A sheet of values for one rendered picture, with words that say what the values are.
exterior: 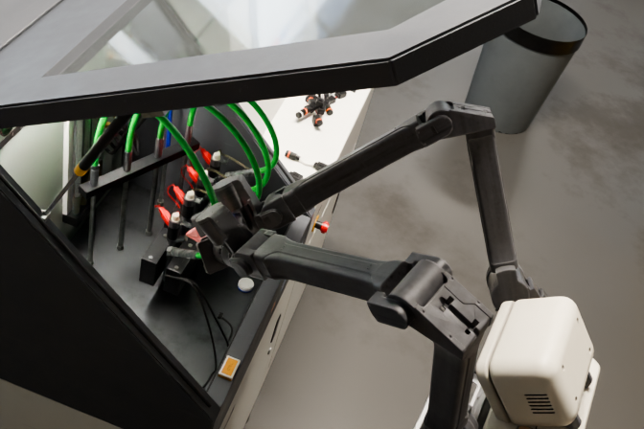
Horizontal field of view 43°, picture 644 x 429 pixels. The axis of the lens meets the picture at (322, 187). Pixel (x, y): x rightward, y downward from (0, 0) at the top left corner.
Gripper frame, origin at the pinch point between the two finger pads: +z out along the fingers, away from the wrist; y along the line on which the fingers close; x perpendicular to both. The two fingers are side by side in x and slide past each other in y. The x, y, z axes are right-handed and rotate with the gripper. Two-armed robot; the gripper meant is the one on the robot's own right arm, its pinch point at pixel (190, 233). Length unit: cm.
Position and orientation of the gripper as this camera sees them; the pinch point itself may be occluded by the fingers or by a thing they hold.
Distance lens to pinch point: 181.8
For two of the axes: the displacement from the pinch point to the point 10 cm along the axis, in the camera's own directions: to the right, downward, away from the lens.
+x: -5.1, 4.8, -7.1
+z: -7.5, 1.5, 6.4
